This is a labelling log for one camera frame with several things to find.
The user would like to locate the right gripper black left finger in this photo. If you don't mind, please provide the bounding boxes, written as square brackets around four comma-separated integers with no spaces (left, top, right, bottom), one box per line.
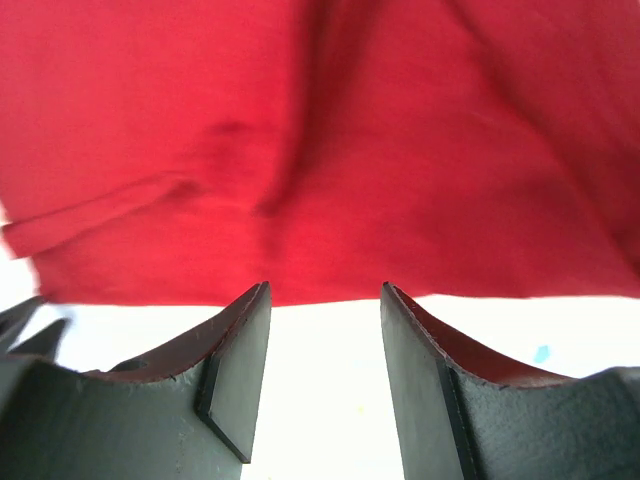
[1,282,272,480]

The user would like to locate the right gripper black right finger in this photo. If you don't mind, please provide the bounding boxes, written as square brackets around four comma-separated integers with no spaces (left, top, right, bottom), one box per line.
[381,283,639,479]

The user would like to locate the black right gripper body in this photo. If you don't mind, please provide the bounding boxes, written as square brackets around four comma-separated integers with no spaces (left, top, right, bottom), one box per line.
[1,296,68,358]

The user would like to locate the dark red t-shirt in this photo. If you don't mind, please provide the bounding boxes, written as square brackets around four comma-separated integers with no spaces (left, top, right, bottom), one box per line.
[1,1,639,305]

